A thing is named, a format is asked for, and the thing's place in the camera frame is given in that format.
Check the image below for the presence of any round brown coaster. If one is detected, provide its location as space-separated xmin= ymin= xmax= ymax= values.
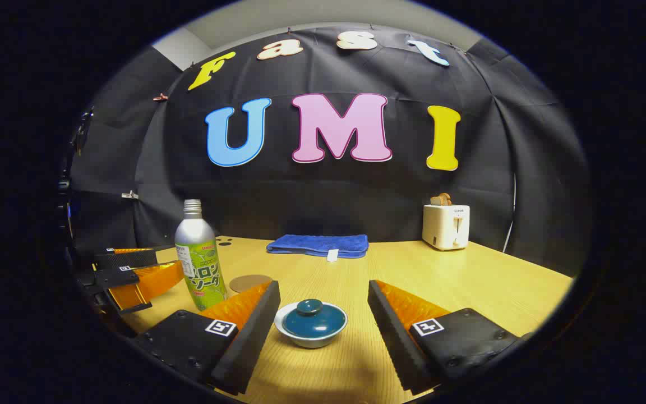
xmin=229 ymin=274 xmax=273 ymax=293

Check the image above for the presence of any teal teacup lid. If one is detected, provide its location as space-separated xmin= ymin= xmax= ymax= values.
xmin=282 ymin=299 xmax=344 ymax=339

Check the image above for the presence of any silver green-label water bottle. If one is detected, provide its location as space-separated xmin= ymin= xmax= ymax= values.
xmin=174 ymin=199 xmax=228 ymax=312

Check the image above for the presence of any folded blue towel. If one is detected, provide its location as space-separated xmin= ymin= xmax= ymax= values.
xmin=266 ymin=234 xmax=369 ymax=259

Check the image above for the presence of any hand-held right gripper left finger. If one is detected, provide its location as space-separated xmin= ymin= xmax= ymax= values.
xmin=132 ymin=279 xmax=282 ymax=396

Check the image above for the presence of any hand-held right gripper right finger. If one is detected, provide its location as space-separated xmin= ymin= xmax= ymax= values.
xmin=367 ymin=279 xmax=531 ymax=396

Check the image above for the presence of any white grey teacup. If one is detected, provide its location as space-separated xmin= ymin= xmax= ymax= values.
xmin=274 ymin=302 xmax=348 ymax=349

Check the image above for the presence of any cream white toaster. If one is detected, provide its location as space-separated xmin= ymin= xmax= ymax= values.
xmin=422 ymin=204 xmax=470 ymax=251

